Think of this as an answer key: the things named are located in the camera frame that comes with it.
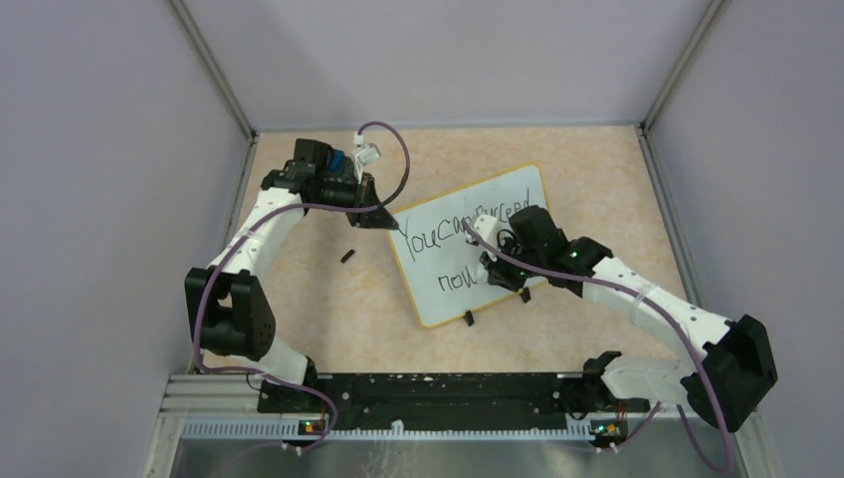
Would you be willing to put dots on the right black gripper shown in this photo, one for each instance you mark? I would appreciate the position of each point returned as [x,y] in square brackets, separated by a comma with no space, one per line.
[499,274]

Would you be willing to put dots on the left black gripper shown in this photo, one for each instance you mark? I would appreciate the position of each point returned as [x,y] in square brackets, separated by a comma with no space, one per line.
[377,219]

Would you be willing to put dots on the black marker cap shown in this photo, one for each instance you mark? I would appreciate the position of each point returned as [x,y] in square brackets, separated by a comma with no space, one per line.
[347,256]

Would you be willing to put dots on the yellow framed whiteboard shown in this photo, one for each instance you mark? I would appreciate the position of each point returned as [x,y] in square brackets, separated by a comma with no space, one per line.
[440,269]

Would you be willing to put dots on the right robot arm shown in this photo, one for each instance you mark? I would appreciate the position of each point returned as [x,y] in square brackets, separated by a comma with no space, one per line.
[725,367]

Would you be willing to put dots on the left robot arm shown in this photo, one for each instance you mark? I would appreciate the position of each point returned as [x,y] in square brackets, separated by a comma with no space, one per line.
[232,324]

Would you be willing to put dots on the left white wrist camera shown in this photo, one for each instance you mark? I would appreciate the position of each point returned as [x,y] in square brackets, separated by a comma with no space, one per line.
[364,153]

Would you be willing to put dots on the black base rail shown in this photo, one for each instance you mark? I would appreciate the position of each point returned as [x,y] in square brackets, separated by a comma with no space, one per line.
[521,401]

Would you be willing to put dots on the white cable duct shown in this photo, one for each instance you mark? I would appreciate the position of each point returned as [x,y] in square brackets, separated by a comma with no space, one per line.
[283,429]

